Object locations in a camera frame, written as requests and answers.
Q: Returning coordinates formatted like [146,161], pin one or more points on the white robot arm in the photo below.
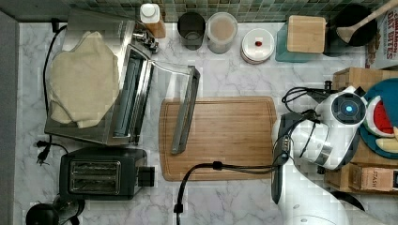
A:
[327,136]

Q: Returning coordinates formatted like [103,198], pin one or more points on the bamboo drawer cabinet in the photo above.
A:
[365,156]

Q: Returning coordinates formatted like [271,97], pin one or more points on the bamboo cutting board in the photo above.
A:
[232,130]

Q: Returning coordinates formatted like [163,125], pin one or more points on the stainless steel toaster oven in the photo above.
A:
[143,82]

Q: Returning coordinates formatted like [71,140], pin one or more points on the dark grey cup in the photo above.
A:
[191,27]

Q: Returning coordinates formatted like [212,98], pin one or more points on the clear jar with cereal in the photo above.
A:
[221,31]

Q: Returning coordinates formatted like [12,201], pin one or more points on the orange bottle white cap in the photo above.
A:
[150,16]

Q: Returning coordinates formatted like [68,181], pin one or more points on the beige cloth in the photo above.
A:
[84,82]

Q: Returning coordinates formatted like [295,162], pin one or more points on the black two-slot toaster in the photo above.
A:
[104,173]

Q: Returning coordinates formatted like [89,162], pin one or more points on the teal canister bamboo lid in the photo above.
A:
[301,39]

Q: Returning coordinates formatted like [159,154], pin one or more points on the black kettle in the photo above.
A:
[60,212]

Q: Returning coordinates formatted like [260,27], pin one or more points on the wooden spoon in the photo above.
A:
[346,33]

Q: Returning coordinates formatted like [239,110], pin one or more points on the plush watermelon slice toy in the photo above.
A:
[377,121]

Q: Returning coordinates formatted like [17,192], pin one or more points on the brown tea box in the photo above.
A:
[372,178]

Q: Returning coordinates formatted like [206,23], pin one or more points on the teal round plate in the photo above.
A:
[387,89]

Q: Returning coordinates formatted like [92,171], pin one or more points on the plush banana toy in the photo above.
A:
[388,145]

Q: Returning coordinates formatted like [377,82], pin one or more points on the cereal box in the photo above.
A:
[382,51]

